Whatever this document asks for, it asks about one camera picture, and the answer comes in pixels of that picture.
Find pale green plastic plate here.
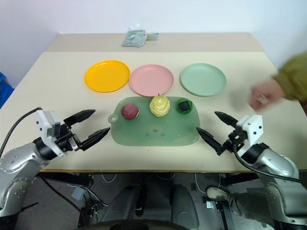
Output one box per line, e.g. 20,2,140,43
180,63,227,97

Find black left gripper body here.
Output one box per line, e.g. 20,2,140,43
54,122,82,152

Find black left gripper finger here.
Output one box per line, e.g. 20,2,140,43
80,127,111,152
63,109,97,127

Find translucent green cutting board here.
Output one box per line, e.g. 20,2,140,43
108,96,201,147

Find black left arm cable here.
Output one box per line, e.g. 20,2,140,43
0,107,43,158

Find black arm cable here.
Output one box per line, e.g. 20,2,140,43
0,107,43,158
231,142,307,185

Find dark green-wrapped sushi toy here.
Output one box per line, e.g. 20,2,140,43
176,98,194,114

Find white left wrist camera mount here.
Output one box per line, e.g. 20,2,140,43
35,109,67,158

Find person's grey trouser leg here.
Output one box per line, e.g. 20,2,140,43
224,187,273,220

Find yellow plastic plate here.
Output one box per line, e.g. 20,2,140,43
84,59,130,93

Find dark rounded grey shape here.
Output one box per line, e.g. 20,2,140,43
101,184,147,223
169,184,201,229

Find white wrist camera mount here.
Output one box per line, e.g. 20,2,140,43
35,109,67,158
236,115,264,157

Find person's bare hand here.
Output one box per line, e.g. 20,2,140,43
248,78,286,112

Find black floor cable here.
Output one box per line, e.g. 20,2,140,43
35,176,87,228

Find small grey box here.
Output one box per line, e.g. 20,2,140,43
72,186,85,200

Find red round pastry toy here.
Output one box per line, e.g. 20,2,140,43
121,103,141,121

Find person's white shoe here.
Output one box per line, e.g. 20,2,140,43
206,186,232,202

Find blue plastic crate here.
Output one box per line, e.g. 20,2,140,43
0,71,14,110

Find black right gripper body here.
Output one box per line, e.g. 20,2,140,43
222,124,248,153

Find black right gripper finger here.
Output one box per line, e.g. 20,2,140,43
196,126,225,156
214,111,238,128

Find pale green wrapped packet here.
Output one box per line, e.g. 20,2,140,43
120,30,147,47

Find black table frame bar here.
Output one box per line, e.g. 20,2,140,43
219,172,261,186
35,172,94,188

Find pink plastic plate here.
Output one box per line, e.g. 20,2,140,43
129,64,174,97

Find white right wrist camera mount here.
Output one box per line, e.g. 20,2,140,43
236,115,264,157

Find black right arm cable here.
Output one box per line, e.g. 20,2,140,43
231,142,307,185

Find yellow swirl cake toy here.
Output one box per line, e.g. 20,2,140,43
149,92,171,118

